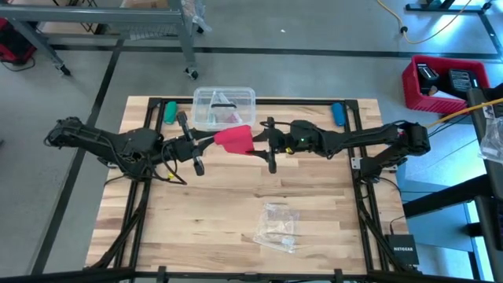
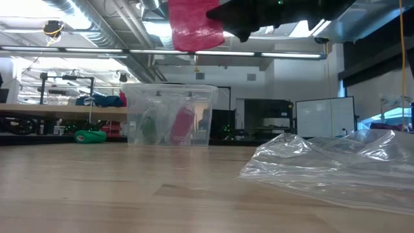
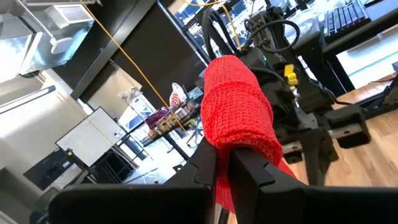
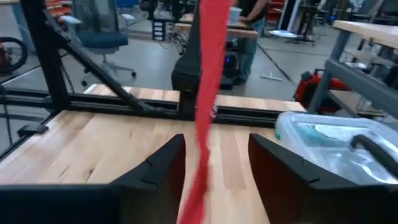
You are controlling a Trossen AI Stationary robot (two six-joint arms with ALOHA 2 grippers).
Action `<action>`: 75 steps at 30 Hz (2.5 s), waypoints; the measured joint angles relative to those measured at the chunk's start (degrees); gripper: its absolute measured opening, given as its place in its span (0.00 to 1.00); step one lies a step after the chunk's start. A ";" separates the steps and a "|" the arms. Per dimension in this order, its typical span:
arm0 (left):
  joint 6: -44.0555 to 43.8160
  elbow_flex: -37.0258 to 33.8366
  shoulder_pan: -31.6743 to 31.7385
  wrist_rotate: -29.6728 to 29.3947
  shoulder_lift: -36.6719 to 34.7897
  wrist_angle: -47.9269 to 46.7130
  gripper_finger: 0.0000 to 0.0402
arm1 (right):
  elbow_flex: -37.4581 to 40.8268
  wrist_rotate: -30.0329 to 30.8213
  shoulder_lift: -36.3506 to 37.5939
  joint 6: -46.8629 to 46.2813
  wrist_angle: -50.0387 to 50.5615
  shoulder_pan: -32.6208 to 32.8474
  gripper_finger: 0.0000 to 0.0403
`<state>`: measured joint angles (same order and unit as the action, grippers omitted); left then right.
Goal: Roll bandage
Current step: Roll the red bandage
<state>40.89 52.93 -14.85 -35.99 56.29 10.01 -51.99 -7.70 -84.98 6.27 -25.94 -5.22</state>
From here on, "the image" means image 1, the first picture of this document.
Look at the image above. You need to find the clear plastic storage bin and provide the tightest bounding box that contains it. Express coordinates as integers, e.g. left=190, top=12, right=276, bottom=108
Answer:
left=191, top=86, right=257, bottom=134

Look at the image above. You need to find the black floor stand frame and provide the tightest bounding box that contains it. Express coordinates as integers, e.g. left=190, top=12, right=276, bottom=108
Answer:
left=404, top=0, right=503, bottom=62

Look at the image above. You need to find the clear plastic zip bag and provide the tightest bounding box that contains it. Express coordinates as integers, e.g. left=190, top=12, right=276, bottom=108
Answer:
left=252, top=202, right=301, bottom=255

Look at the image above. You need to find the black aluminium table frame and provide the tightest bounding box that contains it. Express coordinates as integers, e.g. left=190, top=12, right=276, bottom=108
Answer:
left=82, top=96, right=420, bottom=283

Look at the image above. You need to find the yellow extension cable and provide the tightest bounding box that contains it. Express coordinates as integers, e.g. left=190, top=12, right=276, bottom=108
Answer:
left=424, top=97, right=503, bottom=130

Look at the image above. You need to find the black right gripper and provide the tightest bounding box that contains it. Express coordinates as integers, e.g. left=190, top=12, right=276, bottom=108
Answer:
left=250, top=116, right=328, bottom=175

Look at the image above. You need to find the black Netgear network switch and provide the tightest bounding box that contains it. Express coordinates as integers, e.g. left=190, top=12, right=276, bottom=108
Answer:
left=384, top=233, right=420, bottom=266

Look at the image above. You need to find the yellow floor cable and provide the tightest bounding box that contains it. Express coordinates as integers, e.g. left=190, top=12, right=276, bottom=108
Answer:
left=375, top=0, right=475, bottom=46

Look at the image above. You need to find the red elastic bandage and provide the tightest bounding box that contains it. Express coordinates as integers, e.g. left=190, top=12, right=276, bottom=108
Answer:
left=214, top=124, right=255, bottom=156

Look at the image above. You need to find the blue bandage roll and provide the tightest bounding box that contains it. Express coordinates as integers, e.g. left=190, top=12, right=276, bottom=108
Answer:
left=331, top=101, right=347, bottom=127

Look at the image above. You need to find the red plastic crate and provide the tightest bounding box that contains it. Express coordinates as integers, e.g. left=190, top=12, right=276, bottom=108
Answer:
left=401, top=54, right=492, bottom=116

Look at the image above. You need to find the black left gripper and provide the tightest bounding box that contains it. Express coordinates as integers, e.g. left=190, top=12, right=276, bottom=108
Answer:
left=164, top=111, right=222, bottom=177

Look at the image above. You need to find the grey metal cart frame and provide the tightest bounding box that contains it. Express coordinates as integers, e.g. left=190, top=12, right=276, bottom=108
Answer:
left=0, top=0, right=207, bottom=81

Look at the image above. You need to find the red tool box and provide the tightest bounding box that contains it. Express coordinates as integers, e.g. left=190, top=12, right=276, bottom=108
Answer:
left=0, top=17, right=39, bottom=64

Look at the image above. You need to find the black desk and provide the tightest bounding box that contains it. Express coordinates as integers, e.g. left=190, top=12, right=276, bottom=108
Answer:
left=402, top=84, right=503, bottom=276

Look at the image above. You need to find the crumpled clear plastic bag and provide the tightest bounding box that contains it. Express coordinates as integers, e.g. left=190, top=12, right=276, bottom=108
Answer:
left=478, top=104, right=503, bottom=165

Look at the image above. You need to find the black device in crate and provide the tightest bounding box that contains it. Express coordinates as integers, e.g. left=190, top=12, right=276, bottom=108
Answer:
left=416, top=62, right=441, bottom=96
left=447, top=68, right=479, bottom=100

